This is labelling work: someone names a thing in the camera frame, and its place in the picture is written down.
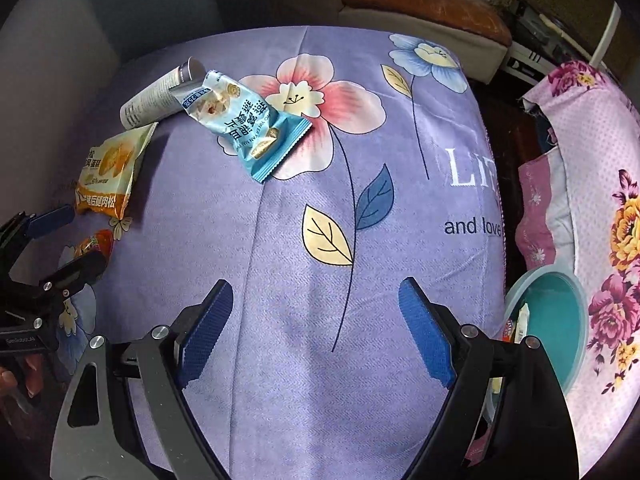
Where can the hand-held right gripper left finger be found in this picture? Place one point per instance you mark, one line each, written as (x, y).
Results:
(210, 330)

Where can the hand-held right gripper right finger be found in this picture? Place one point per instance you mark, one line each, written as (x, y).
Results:
(425, 330)

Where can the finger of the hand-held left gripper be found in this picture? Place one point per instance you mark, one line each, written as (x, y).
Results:
(85, 270)
(50, 220)

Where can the small orange snack packet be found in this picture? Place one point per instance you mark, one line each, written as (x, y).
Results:
(97, 242)

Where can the teal round bin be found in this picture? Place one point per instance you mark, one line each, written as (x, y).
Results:
(555, 320)

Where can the person's left hand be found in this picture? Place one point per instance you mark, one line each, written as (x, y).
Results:
(30, 375)

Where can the yellow snack packet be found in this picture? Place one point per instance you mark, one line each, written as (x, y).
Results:
(110, 170)

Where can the red blue wrapper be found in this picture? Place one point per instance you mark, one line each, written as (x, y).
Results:
(508, 330)

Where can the purple floral blanket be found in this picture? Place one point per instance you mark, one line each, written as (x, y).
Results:
(300, 360)

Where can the small white cardboard box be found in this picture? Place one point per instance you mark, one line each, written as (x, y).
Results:
(523, 322)

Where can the white rolled tube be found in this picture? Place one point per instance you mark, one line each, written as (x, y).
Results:
(155, 97)

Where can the blue snack packet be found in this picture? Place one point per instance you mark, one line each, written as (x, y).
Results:
(250, 125)

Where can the pink floral quilt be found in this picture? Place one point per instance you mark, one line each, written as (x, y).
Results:
(600, 160)

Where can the black media player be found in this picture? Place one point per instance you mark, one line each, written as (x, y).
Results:
(530, 62)

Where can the brown leather sofa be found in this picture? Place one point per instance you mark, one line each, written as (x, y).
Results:
(425, 5)

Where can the white pole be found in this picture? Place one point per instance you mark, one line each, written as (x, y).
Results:
(606, 35)

